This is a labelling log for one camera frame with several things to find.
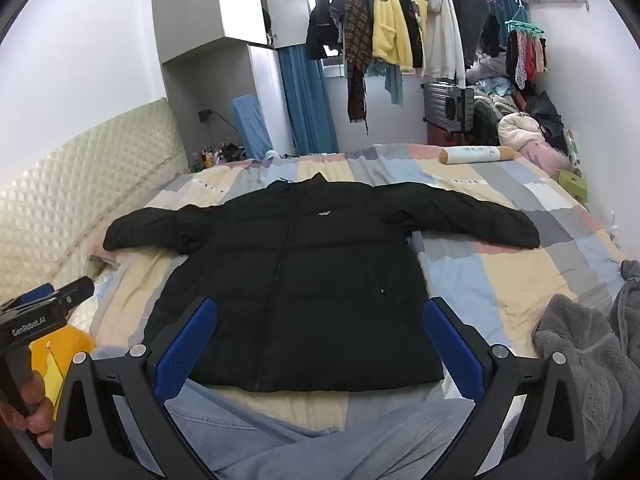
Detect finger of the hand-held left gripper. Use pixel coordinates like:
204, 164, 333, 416
2, 282, 55, 308
52, 276, 96, 311

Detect white sweatshirt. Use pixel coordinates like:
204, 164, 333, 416
422, 0, 467, 83

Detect silver suitcase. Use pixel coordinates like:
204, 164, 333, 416
422, 82, 476, 133

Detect blue padded panel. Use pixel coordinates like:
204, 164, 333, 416
231, 95, 275, 161

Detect grey fleece jacket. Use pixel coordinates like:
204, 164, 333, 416
531, 260, 640, 466

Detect black hanging garment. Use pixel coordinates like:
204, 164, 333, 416
387, 0, 425, 68

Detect black puffer jacket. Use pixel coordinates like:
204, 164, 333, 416
103, 172, 542, 393

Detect cream quilted headboard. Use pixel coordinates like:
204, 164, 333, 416
0, 97, 190, 301

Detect white bottle on bed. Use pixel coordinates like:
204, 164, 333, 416
439, 145, 516, 166

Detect teal clip hanger with socks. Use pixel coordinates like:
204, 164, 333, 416
505, 0, 548, 91

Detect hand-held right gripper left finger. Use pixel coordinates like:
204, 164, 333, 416
52, 296, 221, 480

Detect green stool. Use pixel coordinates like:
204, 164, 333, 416
557, 169, 590, 206

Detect red suitcase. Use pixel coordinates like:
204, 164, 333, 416
426, 122, 473, 148

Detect person's left hand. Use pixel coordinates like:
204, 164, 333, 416
0, 372, 53, 448

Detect teal hanging garment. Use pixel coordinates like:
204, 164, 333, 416
370, 60, 405, 108

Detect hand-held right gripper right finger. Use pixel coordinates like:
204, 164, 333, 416
421, 296, 586, 480

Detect pile of clothes and bedding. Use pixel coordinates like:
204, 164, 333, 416
465, 55, 573, 171

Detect yellow cartoon pillow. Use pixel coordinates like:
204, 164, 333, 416
27, 325, 96, 406

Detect black wall plug with cable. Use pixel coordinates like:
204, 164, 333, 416
198, 108, 236, 131

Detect brown houndstooth coat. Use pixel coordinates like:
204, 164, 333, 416
342, 0, 375, 126

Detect bedside clutter of bottles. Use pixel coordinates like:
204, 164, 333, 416
190, 142, 246, 170

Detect black hanging jacket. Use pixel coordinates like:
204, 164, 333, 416
305, 0, 346, 61

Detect person's legs in jeans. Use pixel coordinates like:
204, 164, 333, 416
162, 377, 506, 480

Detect grey wardrobe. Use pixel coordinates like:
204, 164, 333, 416
150, 0, 308, 161

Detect dark grey hanging coat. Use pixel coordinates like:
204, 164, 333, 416
425, 0, 491, 68

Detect blue curtain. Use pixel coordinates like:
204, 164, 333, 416
276, 45, 341, 157

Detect pastel patchwork quilt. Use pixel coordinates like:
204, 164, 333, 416
65, 142, 631, 441

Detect yellow hooded jacket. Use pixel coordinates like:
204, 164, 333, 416
367, 0, 415, 73

